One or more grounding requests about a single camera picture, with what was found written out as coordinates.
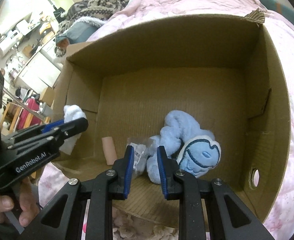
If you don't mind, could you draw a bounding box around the person's left hand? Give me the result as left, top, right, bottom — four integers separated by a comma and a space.
0, 177, 39, 227

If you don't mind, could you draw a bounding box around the brown cardboard box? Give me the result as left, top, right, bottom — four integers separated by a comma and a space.
53, 15, 290, 221

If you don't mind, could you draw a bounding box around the light blue plush toy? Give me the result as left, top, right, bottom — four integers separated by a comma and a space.
146, 110, 221, 184

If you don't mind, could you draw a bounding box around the white kitchen cabinet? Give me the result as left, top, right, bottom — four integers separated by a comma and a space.
13, 43, 63, 93

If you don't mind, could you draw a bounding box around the white water heater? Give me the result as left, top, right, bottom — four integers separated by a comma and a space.
0, 30, 21, 57

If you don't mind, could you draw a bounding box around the teal cushion with orange stripe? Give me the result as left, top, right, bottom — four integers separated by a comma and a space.
260, 0, 294, 25

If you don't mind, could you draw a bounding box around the pink cylinder roll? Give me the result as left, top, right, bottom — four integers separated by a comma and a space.
102, 137, 118, 166

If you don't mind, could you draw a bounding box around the grey trash bin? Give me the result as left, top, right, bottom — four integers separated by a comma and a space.
39, 102, 54, 118

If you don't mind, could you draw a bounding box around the patterned knit blanket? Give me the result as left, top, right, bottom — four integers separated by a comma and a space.
55, 0, 130, 57

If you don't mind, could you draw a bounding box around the beige lace scrunchie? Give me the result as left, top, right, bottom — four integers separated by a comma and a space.
112, 208, 178, 239

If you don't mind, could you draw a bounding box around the pink patterned bed duvet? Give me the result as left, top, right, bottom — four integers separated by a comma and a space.
36, 0, 294, 240

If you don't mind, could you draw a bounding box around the red suitcase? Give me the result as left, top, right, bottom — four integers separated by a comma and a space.
16, 98, 41, 130

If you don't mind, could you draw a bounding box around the grey blue pillow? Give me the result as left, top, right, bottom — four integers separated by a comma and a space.
56, 16, 105, 48

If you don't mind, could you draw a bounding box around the clear plastic packet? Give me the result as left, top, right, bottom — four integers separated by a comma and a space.
127, 137, 154, 179

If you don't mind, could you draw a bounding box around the white cloth item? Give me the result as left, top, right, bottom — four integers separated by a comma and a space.
59, 105, 88, 155

